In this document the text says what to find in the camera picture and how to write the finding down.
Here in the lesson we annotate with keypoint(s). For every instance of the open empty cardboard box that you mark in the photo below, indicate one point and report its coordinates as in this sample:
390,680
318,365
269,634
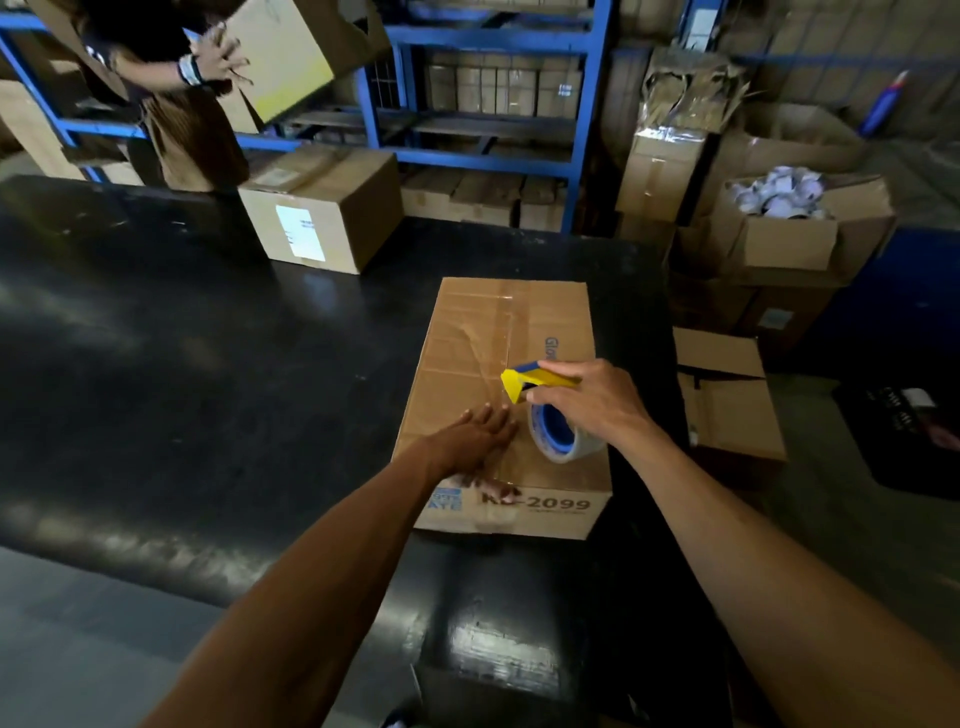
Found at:
727,405

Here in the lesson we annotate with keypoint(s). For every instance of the black plastic crate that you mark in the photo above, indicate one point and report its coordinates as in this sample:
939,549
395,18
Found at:
900,442

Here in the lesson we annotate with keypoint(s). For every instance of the person's right thumb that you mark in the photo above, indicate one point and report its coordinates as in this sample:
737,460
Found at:
547,397

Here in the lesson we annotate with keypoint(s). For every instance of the narrow cardboard box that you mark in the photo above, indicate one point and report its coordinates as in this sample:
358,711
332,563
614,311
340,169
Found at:
541,204

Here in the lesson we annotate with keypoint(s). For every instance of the person's right hand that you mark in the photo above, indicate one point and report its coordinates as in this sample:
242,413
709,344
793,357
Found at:
604,405

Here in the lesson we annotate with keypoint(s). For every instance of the tall plastic-wrapped cardboard box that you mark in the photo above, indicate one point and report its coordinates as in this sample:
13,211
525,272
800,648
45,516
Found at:
667,150

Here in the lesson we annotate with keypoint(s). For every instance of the person's left hand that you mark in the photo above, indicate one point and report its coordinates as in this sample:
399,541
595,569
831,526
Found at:
465,450

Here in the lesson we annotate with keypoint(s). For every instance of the cardboard box with white label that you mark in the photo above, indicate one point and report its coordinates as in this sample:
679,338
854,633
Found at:
322,210

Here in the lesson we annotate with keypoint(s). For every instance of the clear packing tape roll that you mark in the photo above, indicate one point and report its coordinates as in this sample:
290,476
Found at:
559,439

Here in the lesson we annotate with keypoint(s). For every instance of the person's left thumb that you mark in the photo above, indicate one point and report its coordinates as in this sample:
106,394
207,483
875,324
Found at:
499,491

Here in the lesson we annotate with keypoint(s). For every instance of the blue metal shelf rack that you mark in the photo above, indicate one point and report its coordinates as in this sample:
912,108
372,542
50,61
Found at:
495,154

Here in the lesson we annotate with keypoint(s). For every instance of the flat cardboard stack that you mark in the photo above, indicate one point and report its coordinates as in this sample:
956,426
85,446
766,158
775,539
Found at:
34,127

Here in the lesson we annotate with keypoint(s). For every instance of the pile of white rolls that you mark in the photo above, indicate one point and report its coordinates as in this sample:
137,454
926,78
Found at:
780,193

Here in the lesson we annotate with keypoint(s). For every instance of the yellow blue tape dispenser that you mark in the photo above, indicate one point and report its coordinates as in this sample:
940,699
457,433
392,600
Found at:
525,379

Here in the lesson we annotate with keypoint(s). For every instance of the large plain cardboard box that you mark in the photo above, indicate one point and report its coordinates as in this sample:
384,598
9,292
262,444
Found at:
292,52

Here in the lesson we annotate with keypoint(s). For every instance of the wide cardboard box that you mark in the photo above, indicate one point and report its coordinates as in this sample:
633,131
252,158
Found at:
457,196

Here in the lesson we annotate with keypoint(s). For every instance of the dark cardboard box with label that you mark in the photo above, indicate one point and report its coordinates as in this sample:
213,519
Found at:
757,311

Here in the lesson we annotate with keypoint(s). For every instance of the big open cardboard box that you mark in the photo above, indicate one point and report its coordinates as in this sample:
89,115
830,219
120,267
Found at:
787,139

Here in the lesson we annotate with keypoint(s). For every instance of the blue bottle with red cap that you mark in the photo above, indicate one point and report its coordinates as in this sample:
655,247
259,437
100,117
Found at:
883,103

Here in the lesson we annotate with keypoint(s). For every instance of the open box of white rolls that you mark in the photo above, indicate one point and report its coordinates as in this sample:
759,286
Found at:
787,240

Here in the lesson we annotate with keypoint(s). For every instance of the blue bin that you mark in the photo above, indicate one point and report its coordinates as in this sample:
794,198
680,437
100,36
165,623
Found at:
892,300

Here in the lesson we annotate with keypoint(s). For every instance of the person's right forearm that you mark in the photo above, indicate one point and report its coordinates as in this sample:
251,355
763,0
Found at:
765,585

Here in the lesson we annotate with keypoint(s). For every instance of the taped printed cardboard box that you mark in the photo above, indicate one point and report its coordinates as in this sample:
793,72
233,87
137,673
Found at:
480,352

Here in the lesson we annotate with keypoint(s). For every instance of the person's left forearm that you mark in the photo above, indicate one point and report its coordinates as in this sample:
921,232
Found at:
322,592

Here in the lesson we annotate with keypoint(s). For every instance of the row of small cardboard boxes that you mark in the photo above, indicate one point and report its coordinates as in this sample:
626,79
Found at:
502,86

